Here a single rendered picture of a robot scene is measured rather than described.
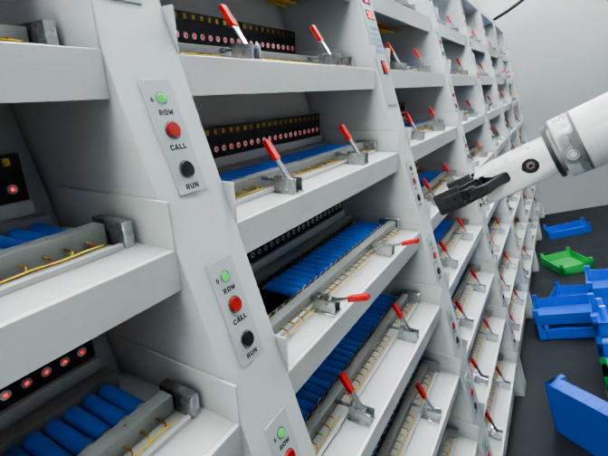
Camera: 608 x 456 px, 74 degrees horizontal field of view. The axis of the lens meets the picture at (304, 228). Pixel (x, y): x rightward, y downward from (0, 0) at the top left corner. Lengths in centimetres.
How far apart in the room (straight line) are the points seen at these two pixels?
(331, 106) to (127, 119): 71
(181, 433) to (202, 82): 40
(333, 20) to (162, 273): 81
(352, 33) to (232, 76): 53
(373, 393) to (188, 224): 51
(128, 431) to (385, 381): 50
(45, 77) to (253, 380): 36
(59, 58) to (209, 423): 38
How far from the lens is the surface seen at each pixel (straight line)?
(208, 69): 55
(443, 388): 115
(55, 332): 38
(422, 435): 103
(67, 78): 43
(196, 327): 46
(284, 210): 58
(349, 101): 106
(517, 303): 245
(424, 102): 172
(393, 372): 87
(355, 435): 74
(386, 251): 88
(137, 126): 44
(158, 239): 44
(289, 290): 70
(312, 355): 60
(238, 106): 88
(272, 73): 66
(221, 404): 49
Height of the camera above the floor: 121
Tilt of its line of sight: 9 degrees down
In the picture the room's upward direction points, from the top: 18 degrees counter-clockwise
